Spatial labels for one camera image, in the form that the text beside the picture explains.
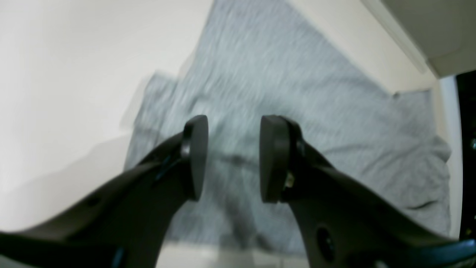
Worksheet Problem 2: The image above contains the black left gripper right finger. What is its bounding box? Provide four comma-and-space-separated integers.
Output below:
260, 115, 475, 268

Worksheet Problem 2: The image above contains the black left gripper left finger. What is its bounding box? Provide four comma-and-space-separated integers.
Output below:
0, 115, 209, 268

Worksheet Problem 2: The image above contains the grey T-shirt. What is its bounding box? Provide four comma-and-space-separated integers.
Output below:
125, 0, 451, 256

